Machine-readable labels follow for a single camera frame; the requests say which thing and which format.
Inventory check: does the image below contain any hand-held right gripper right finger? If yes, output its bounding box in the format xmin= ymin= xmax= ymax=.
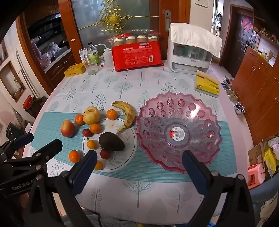
xmin=182 ymin=150 xmax=255 ymax=227

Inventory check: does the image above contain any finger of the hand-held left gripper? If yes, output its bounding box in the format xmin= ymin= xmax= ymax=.
xmin=4 ymin=139 xmax=63 ymax=173
xmin=0 ymin=133 xmax=34 ymax=159

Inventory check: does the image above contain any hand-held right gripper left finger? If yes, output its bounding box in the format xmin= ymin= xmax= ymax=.
xmin=28 ymin=150 xmax=98 ymax=227

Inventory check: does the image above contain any red apple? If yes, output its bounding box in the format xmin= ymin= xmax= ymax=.
xmin=60 ymin=120 xmax=75 ymax=138

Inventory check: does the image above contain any dark avocado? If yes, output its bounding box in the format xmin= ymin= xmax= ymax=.
xmin=99 ymin=132 xmax=125 ymax=152

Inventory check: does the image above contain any pink scalloped plastic fruit tray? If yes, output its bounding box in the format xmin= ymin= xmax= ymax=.
xmin=135 ymin=91 xmax=222 ymax=174

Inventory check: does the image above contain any white round plate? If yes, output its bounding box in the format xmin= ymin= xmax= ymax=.
xmin=82 ymin=118 xmax=138 ymax=172

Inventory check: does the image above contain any yellow-green apple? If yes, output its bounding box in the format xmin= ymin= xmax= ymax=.
xmin=82 ymin=106 xmax=101 ymax=125

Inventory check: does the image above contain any spotted yellow banana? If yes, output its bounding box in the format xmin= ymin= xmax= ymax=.
xmin=112 ymin=101 xmax=136 ymax=134

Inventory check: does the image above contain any red lidded container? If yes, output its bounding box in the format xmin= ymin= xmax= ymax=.
xmin=23 ymin=95 xmax=42 ymax=118

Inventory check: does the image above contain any open cardboard box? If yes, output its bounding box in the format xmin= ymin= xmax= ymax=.
xmin=247 ymin=136 xmax=279 ymax=175

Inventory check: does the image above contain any pink plastic stool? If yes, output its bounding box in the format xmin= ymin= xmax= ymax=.
xmin=247 ymin=164 xmax=266 ymax=189

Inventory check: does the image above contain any yellow plastic bag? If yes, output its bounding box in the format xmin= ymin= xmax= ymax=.
xmin=264 ymin=146 xmax=277 ymax=177

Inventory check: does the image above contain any pair of small shoes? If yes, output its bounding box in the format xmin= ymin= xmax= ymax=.
xmin=224 ymin=88 xmax=238 ymax=101
xmin=233 ymin=102 xmax=246 ymax=115
xmin=221 ymin=76 xmax=232 ymax=88

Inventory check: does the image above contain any yellow cardboard box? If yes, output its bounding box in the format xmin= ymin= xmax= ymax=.
xmin=64 ymin=62 xmax=87 ymax=77

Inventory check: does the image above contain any yellow tissue pack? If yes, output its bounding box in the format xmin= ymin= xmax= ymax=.
xmin=195 ymin=70 xmax=220 ymax=98

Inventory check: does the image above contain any clear drinking glass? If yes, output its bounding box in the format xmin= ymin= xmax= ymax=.
xmin=85 ymin=62 xmax=99 ymax=76

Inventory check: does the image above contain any small white carton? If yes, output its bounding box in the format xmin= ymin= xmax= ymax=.
xmin=79 ymin=47 xmax=89 ymax=64

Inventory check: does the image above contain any clear bottle green label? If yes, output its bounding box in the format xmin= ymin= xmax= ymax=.
xmin=87 ymin=42 xmax=99 ymax=66

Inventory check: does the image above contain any white countertop appliance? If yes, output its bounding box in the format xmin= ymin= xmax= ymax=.
xmin=167 ymin=23 xmax=223 ymax=75

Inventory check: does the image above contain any white squeeze bottle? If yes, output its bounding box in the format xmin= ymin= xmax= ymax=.
xmin=94 ymin=44 xmax=114 ymax=67

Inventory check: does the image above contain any red paper cup pack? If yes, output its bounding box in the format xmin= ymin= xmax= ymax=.
xmin=112 ymin=40 xmax=164 ymax=72

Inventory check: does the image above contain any dark entry door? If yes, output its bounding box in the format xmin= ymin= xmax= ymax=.
xmin=231 ymin=13 xmax=254 ymax=77

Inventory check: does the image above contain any white cloth cover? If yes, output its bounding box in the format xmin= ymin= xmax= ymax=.
xmin=169 ymin=23 xmax=223 ymax=58

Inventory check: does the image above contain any gold door ornament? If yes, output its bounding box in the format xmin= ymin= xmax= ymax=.
xmin=78 ymin=0 xmax=160 ymax=35

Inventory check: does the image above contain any wooden wall cabinet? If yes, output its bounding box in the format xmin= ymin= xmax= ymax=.
xmin=234 ymin=17 xmax=279 ymax=142

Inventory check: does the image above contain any metal door handle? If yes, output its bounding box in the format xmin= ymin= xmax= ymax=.
xmin=164 ymin=10 xmax=171 ymax=31

